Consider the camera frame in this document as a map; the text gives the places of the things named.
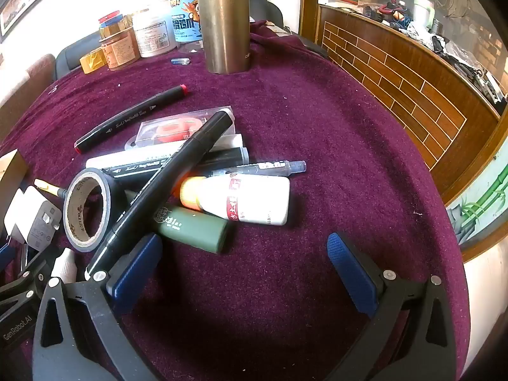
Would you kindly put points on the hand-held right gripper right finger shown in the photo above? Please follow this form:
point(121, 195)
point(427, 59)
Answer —
point(351, 274)

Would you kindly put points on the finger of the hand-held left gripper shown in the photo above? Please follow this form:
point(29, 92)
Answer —
point(29, 287)
point(6, 256)

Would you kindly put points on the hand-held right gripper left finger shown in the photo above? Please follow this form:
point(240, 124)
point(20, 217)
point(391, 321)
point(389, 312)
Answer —
point(135, 272)

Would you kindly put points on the dark green tube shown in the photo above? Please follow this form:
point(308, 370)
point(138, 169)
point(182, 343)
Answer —
point(190, 228)

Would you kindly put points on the gold capped black pen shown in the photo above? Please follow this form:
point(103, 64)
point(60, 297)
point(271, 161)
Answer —
point(45, 187)

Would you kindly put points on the shallow cardboard box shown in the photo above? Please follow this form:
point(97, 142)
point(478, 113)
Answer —
point(10, 174)

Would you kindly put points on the black tape roll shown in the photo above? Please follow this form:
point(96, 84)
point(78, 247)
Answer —
point(113, 190)

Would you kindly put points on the thick black marker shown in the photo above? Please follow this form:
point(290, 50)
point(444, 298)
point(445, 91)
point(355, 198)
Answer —
point(166, 184)

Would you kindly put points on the white bottle with orange cap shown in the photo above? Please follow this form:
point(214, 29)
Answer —
point(254, 200)

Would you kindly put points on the clear blue pen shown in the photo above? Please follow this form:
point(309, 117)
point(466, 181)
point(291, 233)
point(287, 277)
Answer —
point(270, 166)

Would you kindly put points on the black marker with white print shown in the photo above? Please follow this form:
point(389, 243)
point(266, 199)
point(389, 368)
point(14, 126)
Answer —
point(226, 156)

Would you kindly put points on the clear pack with red candle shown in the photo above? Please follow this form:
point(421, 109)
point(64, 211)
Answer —
point(170, 129)

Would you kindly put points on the black marker with red caps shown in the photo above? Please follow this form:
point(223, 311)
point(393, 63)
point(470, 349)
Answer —
point(131, 117)

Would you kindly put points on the small white dropper bottle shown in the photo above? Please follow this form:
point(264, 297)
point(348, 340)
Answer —
point(64, 266)

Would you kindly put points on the purple tablecloth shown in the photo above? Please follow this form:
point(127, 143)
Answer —
point(301, 147)

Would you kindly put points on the brown armchair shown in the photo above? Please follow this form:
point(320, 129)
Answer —
point(24, 83)

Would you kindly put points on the wooden brick pattern counter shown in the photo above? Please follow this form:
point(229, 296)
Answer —
point(401, 71)

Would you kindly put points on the grey sofa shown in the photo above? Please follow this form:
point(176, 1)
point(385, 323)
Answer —
point(73, 55)

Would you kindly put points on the yellow tape roll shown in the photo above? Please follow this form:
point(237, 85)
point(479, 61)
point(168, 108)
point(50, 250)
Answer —
point(93, 61)

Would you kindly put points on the small blue clear stick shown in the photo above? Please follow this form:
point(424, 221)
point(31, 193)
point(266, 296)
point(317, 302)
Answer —
point(181, 61)

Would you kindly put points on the orange label jar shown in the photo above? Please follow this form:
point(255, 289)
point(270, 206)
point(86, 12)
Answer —
point(121, 51)

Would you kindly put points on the white plastic jar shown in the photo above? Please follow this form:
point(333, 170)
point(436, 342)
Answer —
point(154, 31)

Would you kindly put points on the red and blue tape stack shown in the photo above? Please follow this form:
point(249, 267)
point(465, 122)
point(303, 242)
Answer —
point(111, 19)

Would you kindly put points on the blue printed canister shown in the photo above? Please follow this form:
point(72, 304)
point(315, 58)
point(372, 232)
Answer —
point(186, 18)

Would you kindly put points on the gold metal flask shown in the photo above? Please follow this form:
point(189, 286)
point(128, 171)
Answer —
point(224, 20)

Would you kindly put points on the black office chair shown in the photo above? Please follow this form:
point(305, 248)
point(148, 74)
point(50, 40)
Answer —
point(268, 6)

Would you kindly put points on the white wall charger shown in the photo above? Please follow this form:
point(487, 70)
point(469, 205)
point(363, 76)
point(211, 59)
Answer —
point(33, 216)

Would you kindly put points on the bamboo wall picture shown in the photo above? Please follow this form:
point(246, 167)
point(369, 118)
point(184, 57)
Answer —
point(482, 202)

